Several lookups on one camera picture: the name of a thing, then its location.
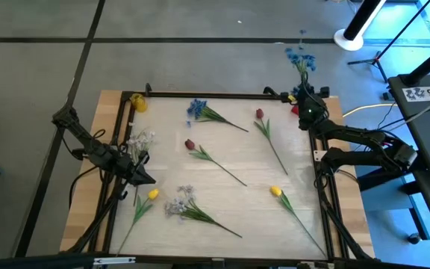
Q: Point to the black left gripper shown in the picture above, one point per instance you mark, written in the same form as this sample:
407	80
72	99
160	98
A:
128	168

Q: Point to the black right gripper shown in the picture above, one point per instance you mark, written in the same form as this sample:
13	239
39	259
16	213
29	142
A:
310	110

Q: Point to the yellow tulip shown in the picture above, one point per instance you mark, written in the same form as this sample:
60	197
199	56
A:
153	194
275	191

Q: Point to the blue flower bunch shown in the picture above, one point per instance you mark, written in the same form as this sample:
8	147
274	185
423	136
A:
301	60
198	108

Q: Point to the white flower bunch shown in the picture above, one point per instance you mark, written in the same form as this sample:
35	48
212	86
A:
140	142
179	205

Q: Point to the red tulip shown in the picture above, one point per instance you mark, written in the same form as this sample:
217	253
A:
260	113
189	144

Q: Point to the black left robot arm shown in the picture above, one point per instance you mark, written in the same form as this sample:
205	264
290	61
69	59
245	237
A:
88	143

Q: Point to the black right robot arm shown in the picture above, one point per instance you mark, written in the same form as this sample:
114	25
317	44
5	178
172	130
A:
349	132

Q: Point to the red vase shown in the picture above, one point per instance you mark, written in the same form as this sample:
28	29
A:
295	110

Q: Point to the yellow vase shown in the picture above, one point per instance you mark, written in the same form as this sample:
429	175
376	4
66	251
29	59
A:
139	104

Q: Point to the white mounting plate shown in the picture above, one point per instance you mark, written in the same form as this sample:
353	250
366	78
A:
320	155

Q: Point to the white tower fan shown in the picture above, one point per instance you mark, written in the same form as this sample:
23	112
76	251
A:
349	41

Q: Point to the black tripod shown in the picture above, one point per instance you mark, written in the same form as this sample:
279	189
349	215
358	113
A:
377	58

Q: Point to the white printed label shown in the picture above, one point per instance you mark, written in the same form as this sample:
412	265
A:
422	93

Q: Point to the black desk pole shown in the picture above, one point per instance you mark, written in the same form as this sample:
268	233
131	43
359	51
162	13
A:
427	65

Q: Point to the black desk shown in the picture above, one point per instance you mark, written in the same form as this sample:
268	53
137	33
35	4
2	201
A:
424	149

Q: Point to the black horizontal beam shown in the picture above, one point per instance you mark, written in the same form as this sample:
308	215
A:
32	261

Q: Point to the black aluminium rig frame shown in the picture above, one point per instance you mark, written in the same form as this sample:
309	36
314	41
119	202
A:
218	95

